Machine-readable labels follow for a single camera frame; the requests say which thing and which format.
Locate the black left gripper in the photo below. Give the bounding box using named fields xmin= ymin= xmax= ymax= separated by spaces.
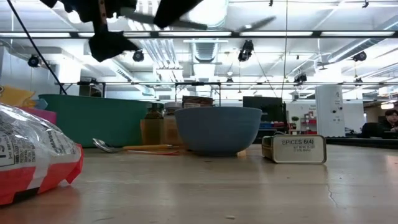
xmin=40 ymin=0 xmax=205 ymax=62

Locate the green plastic bin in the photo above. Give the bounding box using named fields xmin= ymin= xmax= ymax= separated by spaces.
xmin=39 ymin=94 xmax=150 ymax=147

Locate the orange plastic bin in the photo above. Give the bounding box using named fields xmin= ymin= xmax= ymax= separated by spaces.
xmin=139 ymin=119 xmax=187 ymax=147

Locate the wooden handled metal spoon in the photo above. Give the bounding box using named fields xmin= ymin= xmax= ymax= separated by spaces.
xmin=92 ymin=138 xmax=174 ymax=154

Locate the blue bowl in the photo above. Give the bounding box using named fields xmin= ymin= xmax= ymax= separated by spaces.
xmin=174 ymin=106 xmax=263 ymax=157

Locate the yellow ramen packet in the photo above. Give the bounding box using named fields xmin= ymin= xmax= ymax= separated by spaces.
xmin=0 ymin=85 xmax=37 ymax=110

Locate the white orange ramen packet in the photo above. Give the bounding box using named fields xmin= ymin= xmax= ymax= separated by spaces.
xmin=0 ymin=104 xmax=85 ymax=206

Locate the green rectangular spice tin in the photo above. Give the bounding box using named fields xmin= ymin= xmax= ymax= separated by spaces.
xmin=261 ymin=134 xmax=328 ymax=165

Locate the black ceiling spotlight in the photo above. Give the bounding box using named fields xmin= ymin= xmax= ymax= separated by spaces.
xmin=27 ymin=54 xmax=42 ymax=68
xmin=237 ymin=39 xmax=255 ymax=63
xmin=132 ymin=49 xmax=146 ymax=63
xmin=352 ymin=50 xmax=368 ymax=62
xmin=293 ymin=73 xmax=308 ymax=85

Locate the pink plastic bin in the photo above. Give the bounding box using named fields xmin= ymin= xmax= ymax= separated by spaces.
xmin=18 ymin=107 xmax=58 ymax=125

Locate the red equipment rack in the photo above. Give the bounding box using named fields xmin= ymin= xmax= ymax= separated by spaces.
xmin=300 ymin=111 xmax=318 ymax=135

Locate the white cabinet pillar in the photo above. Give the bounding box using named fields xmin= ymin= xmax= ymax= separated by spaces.
xmin=315 ymin=85 xmax=345 ymax=138

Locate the person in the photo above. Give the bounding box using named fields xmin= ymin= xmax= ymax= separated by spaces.
xmin=360 ymin=108 xmax=398 ymax=139

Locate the white round ceiling duct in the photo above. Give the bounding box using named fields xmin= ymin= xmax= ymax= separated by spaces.
xmin=185 ymin=0 xmax=230 ymax=31

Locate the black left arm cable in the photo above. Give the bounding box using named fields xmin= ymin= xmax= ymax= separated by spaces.
xmin=6 ymin=0 xmax=68 ymax=96

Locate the black aluminium frame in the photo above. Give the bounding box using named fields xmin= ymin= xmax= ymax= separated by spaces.
xmin=0 ymin=30 xmax=398 ymax=40

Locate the grey slanted ceiling duct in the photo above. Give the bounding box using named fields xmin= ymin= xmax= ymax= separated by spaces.
xmin=326 ymin=37 xmax=384 ymax=65

